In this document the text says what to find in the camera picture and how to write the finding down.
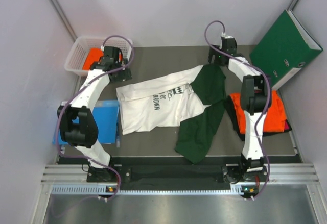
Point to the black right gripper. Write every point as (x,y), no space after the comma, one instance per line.
(214,52)

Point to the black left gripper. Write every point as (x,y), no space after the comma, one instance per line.
(124,75)

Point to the white and green t shirt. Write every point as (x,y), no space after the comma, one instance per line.
(192,100)

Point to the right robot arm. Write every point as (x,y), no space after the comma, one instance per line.
(255,99)

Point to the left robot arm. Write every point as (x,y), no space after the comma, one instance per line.
(100,166)

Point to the orange cloth in basket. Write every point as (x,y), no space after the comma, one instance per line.
(95,54)

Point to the white plastic basket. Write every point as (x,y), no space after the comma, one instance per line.
(81,47)

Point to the green lever arch binder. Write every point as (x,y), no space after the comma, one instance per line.
(285,49)

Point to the folded black t shirt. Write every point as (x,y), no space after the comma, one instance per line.
(229,107)

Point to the folded orange t shirt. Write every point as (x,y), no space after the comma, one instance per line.
(275,117)

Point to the folded magenta t shirt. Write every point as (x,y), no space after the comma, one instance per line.
(287,126)

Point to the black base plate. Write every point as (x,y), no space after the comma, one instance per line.
(173,177)

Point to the aluminium mounting rail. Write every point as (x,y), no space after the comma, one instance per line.
(73,179)

